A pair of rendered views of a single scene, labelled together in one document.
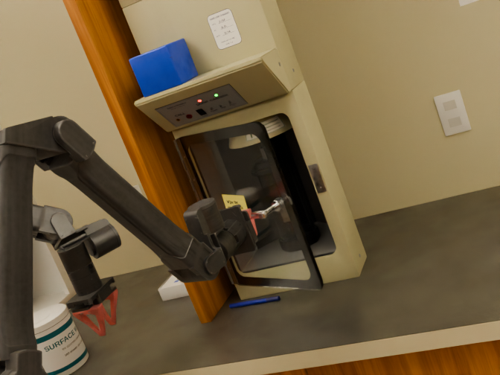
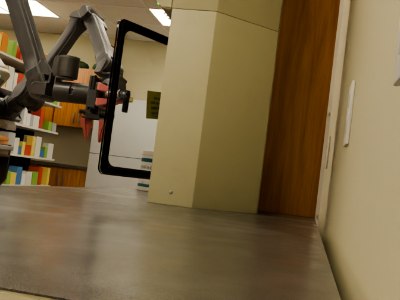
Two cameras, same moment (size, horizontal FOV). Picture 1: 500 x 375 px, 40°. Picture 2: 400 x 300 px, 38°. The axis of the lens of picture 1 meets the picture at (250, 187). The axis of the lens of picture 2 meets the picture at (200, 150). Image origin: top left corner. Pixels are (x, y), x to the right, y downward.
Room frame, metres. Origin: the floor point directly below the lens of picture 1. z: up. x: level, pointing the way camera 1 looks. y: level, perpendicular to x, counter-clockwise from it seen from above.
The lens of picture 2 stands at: (1.31, -1.53, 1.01)
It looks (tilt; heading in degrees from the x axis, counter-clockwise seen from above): 3 degrees up; 76
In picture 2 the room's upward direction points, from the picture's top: 7 degrees clockwise
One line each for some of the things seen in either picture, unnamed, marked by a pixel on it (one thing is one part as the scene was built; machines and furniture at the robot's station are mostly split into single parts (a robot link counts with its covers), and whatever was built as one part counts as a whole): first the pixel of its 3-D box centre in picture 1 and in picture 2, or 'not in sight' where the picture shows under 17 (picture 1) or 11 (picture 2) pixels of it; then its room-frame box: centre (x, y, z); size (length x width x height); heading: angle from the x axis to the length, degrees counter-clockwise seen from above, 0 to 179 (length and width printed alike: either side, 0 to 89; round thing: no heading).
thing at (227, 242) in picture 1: (218, 245); (65, 90); (1.31, 0.10, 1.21); 0.07 x 0.06 x 0.07; 154
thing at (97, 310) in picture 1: (97, 313); (91, 127); (1.41, 0.40, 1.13); 0.07 x 0.07 x 0.09; 66
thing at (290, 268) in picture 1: (247, 210); (149, 105); (1.53, 0.03, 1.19); 0.30 x 0.01 x 0.40; 39
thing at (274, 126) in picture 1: (260, 123); not in sight; (1.68, -0.08, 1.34); 0.18 x 0.18 x 0.05
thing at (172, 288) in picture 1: (191, 280); not in sight; (1.89, 0.25, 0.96); 0.16 x 0.12 x 0.04; 67
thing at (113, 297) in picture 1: (101, 309); (97, 128); (1.42, 0.39, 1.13); 0.07 x 0.07 x 0.09; 66
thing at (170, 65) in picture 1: (164, 67); not in sight; (1.58, 0.08, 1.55); 0.10 x 0.10 x 0.09; 65
